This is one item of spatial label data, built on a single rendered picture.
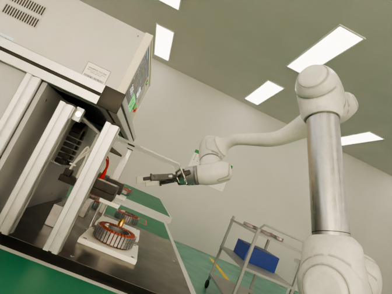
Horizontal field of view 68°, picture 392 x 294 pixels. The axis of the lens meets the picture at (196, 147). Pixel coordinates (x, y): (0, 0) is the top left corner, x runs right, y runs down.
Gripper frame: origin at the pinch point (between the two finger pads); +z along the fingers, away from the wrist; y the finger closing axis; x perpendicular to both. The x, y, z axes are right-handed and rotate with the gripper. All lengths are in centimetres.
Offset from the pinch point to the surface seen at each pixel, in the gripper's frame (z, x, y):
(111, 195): -10, -12, -60
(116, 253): -11, -26, -61
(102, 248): -8, -24, -62
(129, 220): 5.8, -17.1, -4.4
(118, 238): -11, -22, -60
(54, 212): 4, -14, -64
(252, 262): -53, -72, 223
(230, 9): -68, 233, 190
